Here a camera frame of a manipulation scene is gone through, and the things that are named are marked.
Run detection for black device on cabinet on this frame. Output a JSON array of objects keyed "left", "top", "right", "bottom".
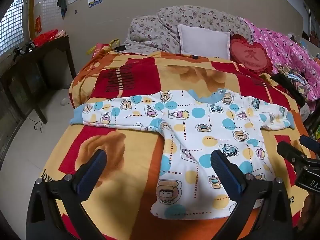
[{"left": 12, "top": 41, "right": 37, "bottom": 55}]

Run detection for white pillow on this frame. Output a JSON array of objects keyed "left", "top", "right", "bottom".
[{"left": 177, "top": 24, "right": 231, "bottom": 60}]

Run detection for red heart cushion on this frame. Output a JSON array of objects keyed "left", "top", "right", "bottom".
[{"left": 229, "top": 34, "right": 274, "bottom": 74}]

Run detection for black cloth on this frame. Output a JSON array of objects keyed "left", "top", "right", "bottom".
[{"left": 271, "top": 72, "right": 307, "bottom": 107}]

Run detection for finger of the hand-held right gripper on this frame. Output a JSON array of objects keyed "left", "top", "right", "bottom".
[
  {"left": 299, "top": 135, "right": 320, "bottom": 159},
  {"left": 276, "top": 141, "right": 308, "bottom": 167}
]

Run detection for barred window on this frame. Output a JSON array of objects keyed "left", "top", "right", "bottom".
[{"left": 0, "top": 0, "right": 25, "bottom": 55}]

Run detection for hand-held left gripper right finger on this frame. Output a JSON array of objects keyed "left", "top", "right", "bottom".
[{"left": 210, "top": 149, "right": 294, "bottom": 240}]

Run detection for pink printed quilt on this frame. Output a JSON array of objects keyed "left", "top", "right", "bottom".
[{"left": 244, "top": 17, "right": 320, "bottom": 103}]

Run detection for white cartoon print baby top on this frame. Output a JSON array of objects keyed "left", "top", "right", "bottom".
[{"left": 69, "top": 88, "right": 295, "bottom": 218}]

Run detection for dark wooden cabinet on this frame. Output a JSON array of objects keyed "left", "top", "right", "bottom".
[{"left": 0, "top": 35, "right": 77, "bottom": 155}]

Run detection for dark hanging towel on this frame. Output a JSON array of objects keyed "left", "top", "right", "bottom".
[{"left": 57, "top": 0, "right": 68, "bottom": 19}]

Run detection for yellow handled bag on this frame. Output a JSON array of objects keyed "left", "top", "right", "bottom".
[{"left": 87, "top": 39, "right": 120, "bottom": 58}]

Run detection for grey floral quilt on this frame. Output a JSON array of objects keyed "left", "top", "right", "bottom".
[{"left": 124, "top": 5, "right": 254, "bottom": 55}]

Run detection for red cloth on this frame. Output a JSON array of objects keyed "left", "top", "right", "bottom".
[{"left": 33, "top": 29, "right": 67, "bottom": 47}]

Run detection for black floor cable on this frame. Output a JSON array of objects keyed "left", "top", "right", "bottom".
[{"left": 26, "top": 115, "right": 44, "bottom": 133}]

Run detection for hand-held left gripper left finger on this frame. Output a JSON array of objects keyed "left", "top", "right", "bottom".
[{"left": 26, "top": 149, "right": 107, "bottom": 240}]

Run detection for red and yellow printed blanket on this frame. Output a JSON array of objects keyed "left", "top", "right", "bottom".
[{"left": 41, "top": 51, "right": 315, "bottom": 240}]

